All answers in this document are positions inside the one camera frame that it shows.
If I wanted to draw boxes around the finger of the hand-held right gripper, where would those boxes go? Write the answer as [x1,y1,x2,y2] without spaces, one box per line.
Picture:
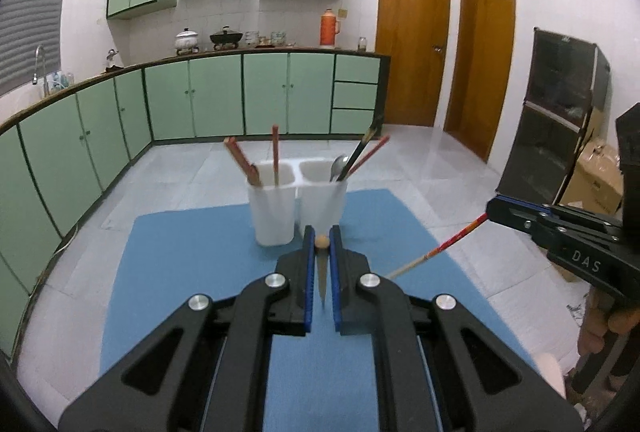
[487,196,626,258]

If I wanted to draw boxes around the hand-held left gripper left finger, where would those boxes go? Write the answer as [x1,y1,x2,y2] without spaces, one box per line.
[59,225,318,432]

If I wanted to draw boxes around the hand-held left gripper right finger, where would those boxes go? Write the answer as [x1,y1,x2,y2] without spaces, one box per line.
[329,225,586,432]

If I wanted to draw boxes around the black chopstick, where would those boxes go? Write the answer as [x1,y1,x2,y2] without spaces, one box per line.
[336,114,385,183]
[315,236,331,308]

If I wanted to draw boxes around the white two-compartment utensil holder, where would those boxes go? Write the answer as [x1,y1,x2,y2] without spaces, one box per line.
[246,158,351,247]

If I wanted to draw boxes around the red chopstick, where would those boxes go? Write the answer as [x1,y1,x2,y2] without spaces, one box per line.
[271,125,281,187]
[227,137,258,183]
[223,139,253,185]
[387,212,488,280]
[347,135,391,180]

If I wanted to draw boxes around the person's right hand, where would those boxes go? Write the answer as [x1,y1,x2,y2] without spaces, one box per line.
[580,289,640,353]

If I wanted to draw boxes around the cardboard box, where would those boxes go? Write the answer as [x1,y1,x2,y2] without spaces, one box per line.
[557,106,626,215]

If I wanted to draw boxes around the black glass-front cabinet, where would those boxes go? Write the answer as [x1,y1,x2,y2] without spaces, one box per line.
[496,28,612,213]

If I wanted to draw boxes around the metal spoon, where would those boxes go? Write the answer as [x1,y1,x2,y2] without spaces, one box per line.
[329,154,350,183]

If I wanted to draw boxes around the blue mat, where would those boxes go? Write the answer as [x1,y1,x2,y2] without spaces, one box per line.
[99,188,543,432]

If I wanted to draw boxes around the closed wooden door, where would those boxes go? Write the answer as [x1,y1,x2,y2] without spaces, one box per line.
[375,0,452,128]

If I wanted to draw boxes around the green base cabinets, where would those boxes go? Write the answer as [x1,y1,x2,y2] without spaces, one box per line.
[0,51,392,363]

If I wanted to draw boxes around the red thermos flask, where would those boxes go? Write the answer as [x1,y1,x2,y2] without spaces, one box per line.
[320,8,342,48]

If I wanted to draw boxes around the black wok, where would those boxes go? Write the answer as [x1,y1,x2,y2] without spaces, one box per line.
[209,26,245,47]

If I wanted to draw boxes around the white lidded pot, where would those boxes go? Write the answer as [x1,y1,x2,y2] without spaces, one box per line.
[174,28,200,50]

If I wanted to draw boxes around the metal sink faucet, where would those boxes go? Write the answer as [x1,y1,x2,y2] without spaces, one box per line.
[32,44,48,85]

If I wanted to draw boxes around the grey window blind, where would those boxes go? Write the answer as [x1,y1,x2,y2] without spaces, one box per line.
[0,0,82,95]

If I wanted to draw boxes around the wooden door with frame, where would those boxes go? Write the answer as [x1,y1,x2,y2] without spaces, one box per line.
[443,0,517,163]

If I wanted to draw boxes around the white floor cable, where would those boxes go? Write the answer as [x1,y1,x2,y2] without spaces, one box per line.
[37,224,81,283]

